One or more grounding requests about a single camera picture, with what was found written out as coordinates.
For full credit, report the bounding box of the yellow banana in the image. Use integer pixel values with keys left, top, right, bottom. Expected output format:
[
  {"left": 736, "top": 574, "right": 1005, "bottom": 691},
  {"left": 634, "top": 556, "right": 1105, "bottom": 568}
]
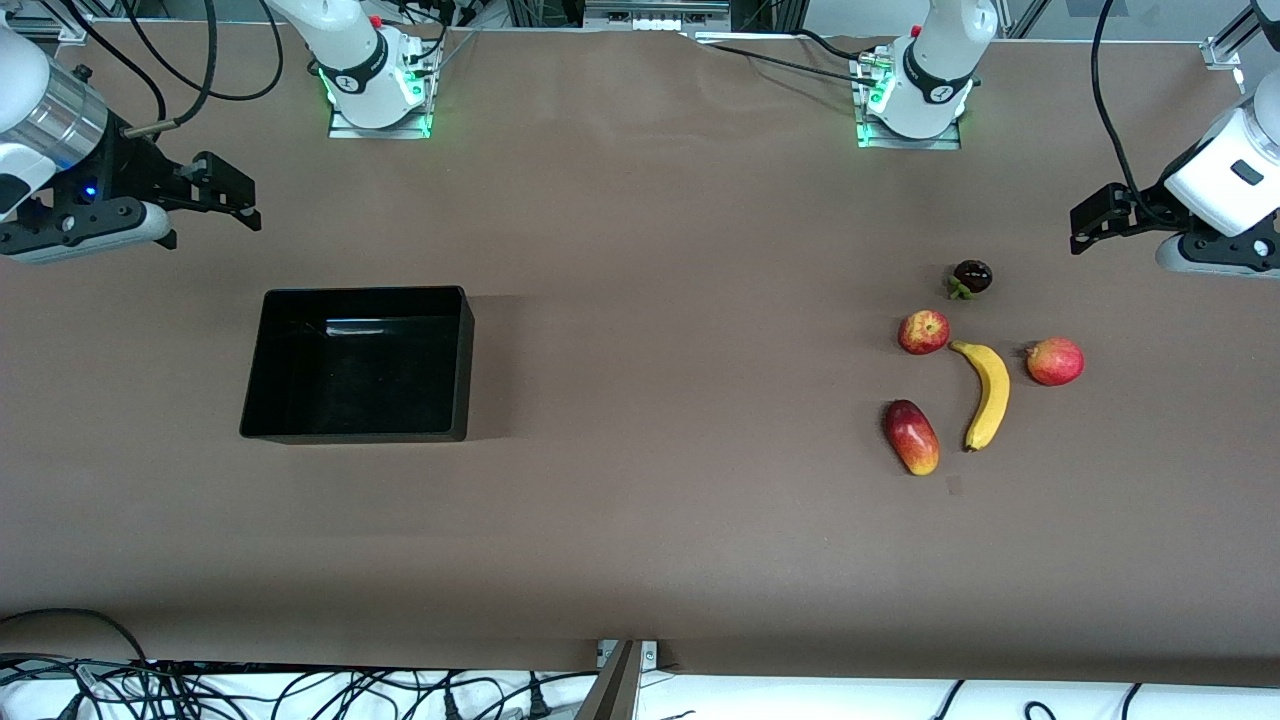
[{"left": 948, "top": 340, "right": 1011, "bottom": 453}]

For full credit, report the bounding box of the red apple with yellow patches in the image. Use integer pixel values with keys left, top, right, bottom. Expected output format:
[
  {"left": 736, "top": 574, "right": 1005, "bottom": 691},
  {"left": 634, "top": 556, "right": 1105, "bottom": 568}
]
[{"left": 898, "top": 309, "right": 952, "bottom": 356}]

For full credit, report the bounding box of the black plastic box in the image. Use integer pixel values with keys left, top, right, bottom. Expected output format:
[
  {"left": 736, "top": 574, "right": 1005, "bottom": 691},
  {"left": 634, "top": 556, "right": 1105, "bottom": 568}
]
[{"left": 239, "top": 286, "right": 475, "bottom": 444}]

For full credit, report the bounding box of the dark purple mangosteen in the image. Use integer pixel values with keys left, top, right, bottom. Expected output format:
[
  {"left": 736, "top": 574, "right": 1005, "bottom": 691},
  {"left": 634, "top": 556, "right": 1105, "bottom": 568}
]
[{"left": 947, "top": 259, "right": 994, "bottom": 301}]

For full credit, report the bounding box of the aluminium corner profile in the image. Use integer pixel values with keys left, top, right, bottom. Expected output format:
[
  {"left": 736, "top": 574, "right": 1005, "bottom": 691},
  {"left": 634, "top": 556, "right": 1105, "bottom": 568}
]
[{"left": 1203, "top": 5, "right": 1266, "bottom": 71}]

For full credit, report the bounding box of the red yellow mango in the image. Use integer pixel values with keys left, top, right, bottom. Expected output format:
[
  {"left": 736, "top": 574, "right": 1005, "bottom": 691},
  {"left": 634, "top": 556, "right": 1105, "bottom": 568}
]
[{"left": 881, "top": 399, "right": 941, "bottom": 477}]

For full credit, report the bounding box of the white power strip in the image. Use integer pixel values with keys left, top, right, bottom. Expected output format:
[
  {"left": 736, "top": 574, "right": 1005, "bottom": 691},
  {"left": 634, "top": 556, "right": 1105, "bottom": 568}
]
[{"left": 585, "top": 0, "right": 731, "bottom": 31}]

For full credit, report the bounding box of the brown paper table cover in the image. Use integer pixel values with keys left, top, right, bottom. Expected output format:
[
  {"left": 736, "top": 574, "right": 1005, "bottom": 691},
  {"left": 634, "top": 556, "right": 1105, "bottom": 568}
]
[{"left": 0, "top": 20, "right": 1280, "bottom": 691}]

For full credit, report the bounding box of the grey metal mast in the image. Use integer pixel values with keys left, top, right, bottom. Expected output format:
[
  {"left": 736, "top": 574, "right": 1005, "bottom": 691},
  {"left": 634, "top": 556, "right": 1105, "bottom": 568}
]
[{"left": 575, "top": 640, "right": 641, "bottom": 720}]

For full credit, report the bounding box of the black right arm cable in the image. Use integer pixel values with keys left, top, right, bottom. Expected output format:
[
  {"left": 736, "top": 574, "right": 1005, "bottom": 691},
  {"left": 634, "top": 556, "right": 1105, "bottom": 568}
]
[{"left": 40, "top": 0, "right": 286, "bottom": 138}]

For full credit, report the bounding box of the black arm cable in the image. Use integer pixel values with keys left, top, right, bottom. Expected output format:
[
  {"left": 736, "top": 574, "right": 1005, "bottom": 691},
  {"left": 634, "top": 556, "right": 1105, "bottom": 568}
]
[
  {"left": 1088, "top": 0, "right": 1166, "bottom": 226},
  {"left": 40, "top": 0, "right": 286, "bottom": 138}
]

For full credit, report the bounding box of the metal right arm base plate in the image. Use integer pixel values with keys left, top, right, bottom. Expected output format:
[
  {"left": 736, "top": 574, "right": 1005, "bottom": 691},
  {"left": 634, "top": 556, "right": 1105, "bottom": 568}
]
[{"left": 328, "top": 35, "right": 434, "bottom": 140}]

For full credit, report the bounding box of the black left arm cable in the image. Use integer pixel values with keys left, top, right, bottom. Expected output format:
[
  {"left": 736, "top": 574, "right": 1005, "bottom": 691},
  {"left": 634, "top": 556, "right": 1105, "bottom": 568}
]
[{"left": 1088, "top": 0, "right": 1166, "bottom": 226}]

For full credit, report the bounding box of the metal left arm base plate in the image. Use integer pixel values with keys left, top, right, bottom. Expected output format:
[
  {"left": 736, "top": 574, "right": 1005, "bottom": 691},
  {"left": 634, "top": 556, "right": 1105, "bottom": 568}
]
[{"left": 855, "top": 48, "right": 963, "bottom": 151}]

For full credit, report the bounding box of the short black table cable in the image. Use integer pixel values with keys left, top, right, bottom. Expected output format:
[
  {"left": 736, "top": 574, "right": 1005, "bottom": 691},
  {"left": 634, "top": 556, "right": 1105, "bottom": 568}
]
[{"left": 790, "top": 27, "right": 881, "bottom": 63}]

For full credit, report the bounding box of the long black table cable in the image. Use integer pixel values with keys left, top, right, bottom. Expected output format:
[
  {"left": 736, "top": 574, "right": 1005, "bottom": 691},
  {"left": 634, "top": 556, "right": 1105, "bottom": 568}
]
[{"left": 685, "top": 38, "right": 886, "bottom": 91}]

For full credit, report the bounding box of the black arched floor cable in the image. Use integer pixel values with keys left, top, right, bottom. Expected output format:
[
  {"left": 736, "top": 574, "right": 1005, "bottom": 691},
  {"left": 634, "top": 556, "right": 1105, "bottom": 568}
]
[{"left": 0, "top": 607, "right": 151, "bottom": 666}]

